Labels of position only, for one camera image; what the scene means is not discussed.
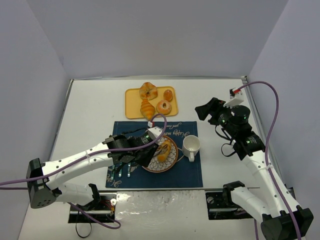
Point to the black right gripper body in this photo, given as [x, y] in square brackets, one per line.
[214, 113]

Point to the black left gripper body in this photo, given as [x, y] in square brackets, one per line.
[148, 152]

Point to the small croissant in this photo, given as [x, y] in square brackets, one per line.
[164, 151]

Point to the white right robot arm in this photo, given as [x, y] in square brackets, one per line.
[279, 215]

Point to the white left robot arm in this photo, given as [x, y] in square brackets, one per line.
[48, 181]

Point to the round flower-shaped bread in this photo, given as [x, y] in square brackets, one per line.
[148, 91]

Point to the patterned ceramic plate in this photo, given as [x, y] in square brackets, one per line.
[159, 167]

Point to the white ceramic mug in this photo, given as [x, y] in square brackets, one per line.
[190, 147]

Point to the dark blue placemat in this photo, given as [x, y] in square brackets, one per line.
[183, 174]

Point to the large middle croissant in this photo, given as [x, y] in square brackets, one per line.
[147, 110]

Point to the small orange pastry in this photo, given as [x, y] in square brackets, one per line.
[168, 95]

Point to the spoon teal handle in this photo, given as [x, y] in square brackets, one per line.
[129, 167]

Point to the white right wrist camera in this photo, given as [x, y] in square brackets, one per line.
[236, 98]

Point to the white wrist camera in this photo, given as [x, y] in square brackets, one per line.
[153, 131]
[236, 98]

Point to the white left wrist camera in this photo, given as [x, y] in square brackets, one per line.
[153, 131]

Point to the table knife teal handle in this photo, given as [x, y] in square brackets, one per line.
[112, 172]

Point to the sugared ring donut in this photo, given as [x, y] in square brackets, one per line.
[163, 107]

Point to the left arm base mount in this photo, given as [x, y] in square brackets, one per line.
[104, 212]

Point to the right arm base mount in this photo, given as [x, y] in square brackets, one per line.
[218, 209]

